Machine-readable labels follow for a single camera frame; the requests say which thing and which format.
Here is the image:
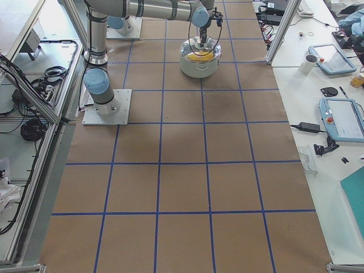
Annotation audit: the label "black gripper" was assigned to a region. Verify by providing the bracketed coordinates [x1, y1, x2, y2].
[198, 15, 211, 48]

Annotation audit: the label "glass pot lid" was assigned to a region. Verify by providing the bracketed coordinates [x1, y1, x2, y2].
[180, 36, 221, 57]

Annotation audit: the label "yellow corn cob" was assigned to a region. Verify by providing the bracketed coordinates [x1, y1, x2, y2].
[184, 52, 215, 63]

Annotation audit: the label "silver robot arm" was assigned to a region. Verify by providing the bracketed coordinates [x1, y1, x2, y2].
[107, 16, 134, 35]
[83, 0, 214, 116]

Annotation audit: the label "pale green cooking pot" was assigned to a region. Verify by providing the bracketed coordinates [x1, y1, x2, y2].
[179, 53, 221, 78]

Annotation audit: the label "black power adapter brick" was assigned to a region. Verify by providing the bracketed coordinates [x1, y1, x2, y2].
[262, 14, 283, 26]

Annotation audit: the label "white mug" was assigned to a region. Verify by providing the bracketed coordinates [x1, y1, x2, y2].
[298, 54, 318, 75]

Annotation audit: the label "far blue teach pendant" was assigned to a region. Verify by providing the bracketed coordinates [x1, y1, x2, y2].
[308, 44, 357, 75]

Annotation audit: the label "blue teach pendant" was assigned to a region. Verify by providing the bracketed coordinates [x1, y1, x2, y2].
[308, 44, 357, 75]
[318, 98, 363, 143]

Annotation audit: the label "black round mouse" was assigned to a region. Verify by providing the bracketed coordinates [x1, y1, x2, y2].
[320, 86, 338, 97]

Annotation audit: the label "small black power adapter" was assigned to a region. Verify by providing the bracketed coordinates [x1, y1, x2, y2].
[299, 122, 321, 133]

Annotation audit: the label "clear plastic holder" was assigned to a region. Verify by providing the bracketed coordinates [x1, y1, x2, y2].
[297, 146, 318, 176]

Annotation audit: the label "near blue teach pendant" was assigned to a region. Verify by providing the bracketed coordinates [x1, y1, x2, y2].
[318, 98, 363, 143]

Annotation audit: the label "teal cutting mat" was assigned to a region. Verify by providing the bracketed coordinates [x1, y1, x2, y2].
[341, 168, 363, 221]

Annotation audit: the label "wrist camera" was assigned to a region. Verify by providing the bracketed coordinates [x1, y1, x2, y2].
[213, 7, 224, 27]

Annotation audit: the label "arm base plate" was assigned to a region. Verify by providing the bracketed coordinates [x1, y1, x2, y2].
[82, 89, 132, 126]
[106, 16, 142, 40]

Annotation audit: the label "coiled black cables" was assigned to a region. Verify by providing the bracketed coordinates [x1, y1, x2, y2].
[19, 118, 47, 142]

